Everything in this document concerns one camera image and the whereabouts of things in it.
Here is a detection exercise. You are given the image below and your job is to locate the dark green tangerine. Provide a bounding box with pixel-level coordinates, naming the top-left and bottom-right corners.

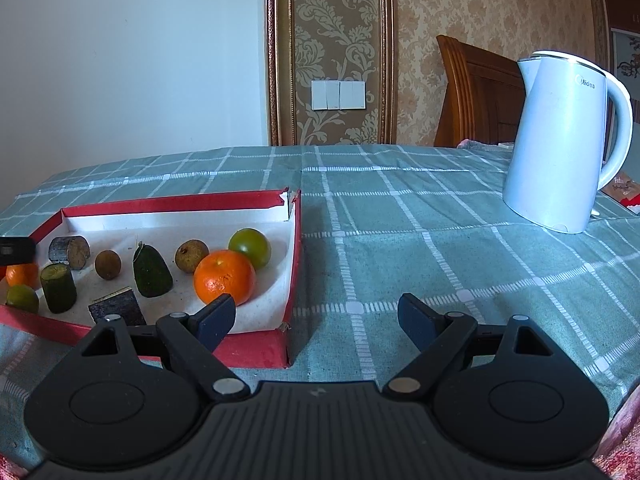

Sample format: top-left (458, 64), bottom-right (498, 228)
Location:
top-left (228, 228), bottom-right (272, 270)

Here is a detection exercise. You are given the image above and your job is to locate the pink blanket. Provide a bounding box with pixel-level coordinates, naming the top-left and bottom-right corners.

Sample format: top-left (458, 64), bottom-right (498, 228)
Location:
top-left (0, 390), bottom-right (640, 480)

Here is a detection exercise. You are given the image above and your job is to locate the dark sugar cane chunk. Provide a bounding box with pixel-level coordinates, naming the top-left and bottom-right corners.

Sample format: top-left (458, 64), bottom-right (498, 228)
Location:
top-left (88, 286), bottom-right (147, 327)

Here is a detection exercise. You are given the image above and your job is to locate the dark green avocado piece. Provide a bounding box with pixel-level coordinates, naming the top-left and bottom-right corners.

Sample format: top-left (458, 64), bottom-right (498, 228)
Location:
top-left (132, 241), bottom-right (174, 298)

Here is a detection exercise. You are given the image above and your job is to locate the round sugar cane piece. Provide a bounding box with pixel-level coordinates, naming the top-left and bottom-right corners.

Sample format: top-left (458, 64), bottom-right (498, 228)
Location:
top-left (48, 235), bottom-right (91, 271)

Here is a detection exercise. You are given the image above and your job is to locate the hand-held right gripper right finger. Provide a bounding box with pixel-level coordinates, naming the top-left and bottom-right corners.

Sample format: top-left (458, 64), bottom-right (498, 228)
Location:
top-left (382, 294), bottom-right (566, 401)

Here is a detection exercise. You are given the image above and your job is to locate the small orange tangerine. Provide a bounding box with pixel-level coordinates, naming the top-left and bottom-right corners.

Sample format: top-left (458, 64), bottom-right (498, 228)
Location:
top-left (5, 261), bottom-right (41, 291)

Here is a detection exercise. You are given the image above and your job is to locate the small brown longan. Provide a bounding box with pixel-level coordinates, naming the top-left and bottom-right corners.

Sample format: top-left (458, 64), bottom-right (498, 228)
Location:
top-left (94, 250), bottom-right (122, 281)

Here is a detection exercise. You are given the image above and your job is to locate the red cardboard box tray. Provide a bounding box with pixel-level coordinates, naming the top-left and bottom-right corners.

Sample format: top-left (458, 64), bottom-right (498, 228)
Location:
top-left (0, 187), bottom-right (303, 370)

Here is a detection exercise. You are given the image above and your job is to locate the white wall switch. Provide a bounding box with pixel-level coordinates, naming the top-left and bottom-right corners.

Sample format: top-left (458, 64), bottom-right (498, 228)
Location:
top-left (311, 79), bottom-right (366, 110)

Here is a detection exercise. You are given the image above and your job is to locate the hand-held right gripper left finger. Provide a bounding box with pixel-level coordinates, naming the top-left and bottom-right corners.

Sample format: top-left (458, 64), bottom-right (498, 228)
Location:
top-left (65, 294), bottom-right (250, 402)

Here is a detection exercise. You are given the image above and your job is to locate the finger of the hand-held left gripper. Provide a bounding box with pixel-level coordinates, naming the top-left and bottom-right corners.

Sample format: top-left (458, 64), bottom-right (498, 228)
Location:
top-left (0, 236), bottom-right (37, 266)

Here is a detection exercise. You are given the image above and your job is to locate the yellow-green tangerine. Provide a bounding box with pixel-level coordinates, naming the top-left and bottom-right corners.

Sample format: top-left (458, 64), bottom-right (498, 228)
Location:
top-left (5, 284), bottom-right (40, 314)

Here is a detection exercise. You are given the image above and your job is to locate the white electric kettle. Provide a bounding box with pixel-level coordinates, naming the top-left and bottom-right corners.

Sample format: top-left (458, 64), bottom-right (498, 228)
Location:
top-left (501, 50), bottom-right (634, 235)

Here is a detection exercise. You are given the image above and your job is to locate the large orange tangerine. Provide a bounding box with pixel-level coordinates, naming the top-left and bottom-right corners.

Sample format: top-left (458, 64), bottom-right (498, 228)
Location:
top-left (193, 250), bottom-right (257, 307)

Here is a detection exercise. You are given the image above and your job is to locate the green checked tablecloth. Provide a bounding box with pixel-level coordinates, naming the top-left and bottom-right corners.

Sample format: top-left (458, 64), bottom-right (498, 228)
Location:
top-left (0, 144), bottom-right (640, 471)

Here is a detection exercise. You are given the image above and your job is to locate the pink bedding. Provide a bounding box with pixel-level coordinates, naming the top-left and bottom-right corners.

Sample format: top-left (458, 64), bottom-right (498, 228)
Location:
top-left (456, 138), bottom-right (515, 151)

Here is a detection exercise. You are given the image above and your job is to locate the framed wall picture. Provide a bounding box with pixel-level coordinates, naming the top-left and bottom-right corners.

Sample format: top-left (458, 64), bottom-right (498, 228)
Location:
top-left (607, 27), bottom-right (640, 126)

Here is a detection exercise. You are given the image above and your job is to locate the red snack packet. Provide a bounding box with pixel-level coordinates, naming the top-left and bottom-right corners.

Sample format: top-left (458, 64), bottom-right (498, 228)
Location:
top-left (600, 172), bottom-right (640, 216)

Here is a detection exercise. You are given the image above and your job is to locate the brown wooden headboard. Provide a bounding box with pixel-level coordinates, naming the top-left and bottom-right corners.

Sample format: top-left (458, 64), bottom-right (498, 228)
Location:
top-left (434, 35), bottom-right (526, 148)

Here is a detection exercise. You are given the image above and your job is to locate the cut cucumber piece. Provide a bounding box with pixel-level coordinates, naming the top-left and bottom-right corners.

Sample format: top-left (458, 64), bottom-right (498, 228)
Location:
top-left (40, 262), bottom-right (78, 315)

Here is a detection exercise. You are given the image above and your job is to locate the pale brown longan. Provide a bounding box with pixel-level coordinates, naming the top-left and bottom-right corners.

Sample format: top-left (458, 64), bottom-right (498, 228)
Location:
top-left (175, 239), bottom-right (211, 274)

